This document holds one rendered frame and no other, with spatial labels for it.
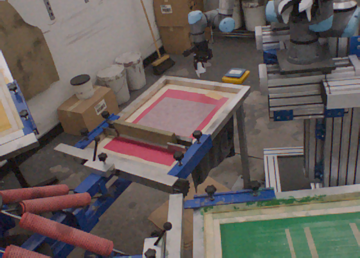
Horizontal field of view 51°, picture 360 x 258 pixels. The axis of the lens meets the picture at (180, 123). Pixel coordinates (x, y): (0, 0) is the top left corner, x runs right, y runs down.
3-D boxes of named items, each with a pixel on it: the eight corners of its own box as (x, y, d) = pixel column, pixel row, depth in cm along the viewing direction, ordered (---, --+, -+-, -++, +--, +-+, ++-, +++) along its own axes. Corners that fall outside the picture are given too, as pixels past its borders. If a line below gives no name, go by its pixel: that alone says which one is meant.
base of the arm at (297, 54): (319, 48, 170) (319, 27, 165) (325, 62, 158) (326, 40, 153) (284, 51, 173) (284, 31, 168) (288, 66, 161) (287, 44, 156)
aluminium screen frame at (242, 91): (164, 80, 239) (163, 74, 237) (251, 92, 209) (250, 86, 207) (78, 155, 187) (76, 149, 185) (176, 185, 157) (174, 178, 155)
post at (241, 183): (240, 175, 294) (227, 64, 242) (267, 183, 283) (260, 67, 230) (227, 194, 280) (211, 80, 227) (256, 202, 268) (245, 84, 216)
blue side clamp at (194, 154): (203, 143, 180) (201, 131, 176) (212, 145, 177) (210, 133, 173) (169, 184, 160) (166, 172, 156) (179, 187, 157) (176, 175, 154)
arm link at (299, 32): (294, 29, 167) (294, -1, 160) (326, 31, 160) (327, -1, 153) (285, 40, 160) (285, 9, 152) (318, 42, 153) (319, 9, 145)
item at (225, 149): (224, 145, 228) (217, 98, 210) (237, 147, 223) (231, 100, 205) (185, 196, 197) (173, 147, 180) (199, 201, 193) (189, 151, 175)
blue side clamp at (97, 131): (116, 123, 209) (112, 112, 205) (123, 125, 206) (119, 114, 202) (78, 156, 189) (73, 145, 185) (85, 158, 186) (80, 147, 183)
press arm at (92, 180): (103, 172, 166) (100, 163, 164) (114, 175, 163) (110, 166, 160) (76, 199, 155) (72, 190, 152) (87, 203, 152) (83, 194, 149)
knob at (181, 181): (179, 186, 153) (176, 172, 149) (191, 189, 150) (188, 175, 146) (170, 198, 148) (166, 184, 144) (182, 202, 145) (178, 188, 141)
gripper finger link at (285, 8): (283, 29, 102) (300, 17, 107) (279, 8, 99) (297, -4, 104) (273, 30, 104) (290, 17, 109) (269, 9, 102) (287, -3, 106)
